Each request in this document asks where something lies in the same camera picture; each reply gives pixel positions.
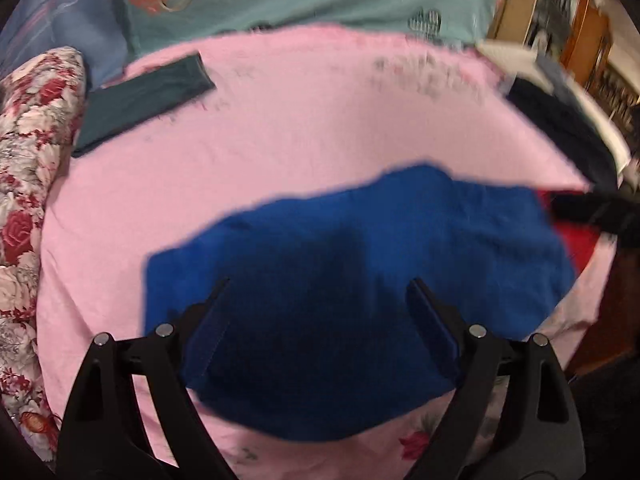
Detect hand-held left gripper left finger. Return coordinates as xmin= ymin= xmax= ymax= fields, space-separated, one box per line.
xmin=56 ymin=277 xmax=237 ymax=480

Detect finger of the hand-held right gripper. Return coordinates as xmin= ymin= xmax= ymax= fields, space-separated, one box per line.
xmin=549 ymin=189 xmax=640 ymax=248

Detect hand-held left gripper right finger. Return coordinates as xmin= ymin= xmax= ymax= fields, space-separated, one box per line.
xmin=405 ymin=277 xmax=586 ymax=480

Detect blue pants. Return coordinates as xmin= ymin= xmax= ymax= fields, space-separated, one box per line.
xmin=144 ymin=161 xmax=577 ymax=443

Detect red cloth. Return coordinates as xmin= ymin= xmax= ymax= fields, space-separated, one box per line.
xmin=537 ymin=187 xmax=603 ymax=273

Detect dark navy clothes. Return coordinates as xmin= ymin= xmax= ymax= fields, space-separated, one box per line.
xmin=505 ymin=76 xmax=622 ymax=192

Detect white basket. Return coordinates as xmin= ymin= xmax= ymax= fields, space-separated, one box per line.
xmin=475 ymin=40 xmax=632 ymax=173

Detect wooden furniture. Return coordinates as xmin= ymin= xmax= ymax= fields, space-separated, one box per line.
xmin=487 ymin=0 xmax=640 ymax=128

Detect pink bed sheet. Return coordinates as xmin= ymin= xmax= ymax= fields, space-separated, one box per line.
xmin=37 ymin=25 xmax=618 ymax=471

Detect floral quilt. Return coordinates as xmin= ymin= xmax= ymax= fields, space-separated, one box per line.
xmin=0 ymin=46 xmax=87 ymax=463

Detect dark teal folded cloth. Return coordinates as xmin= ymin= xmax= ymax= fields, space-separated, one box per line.
xmin=71 ymin=51 xmax=217 ymax=158

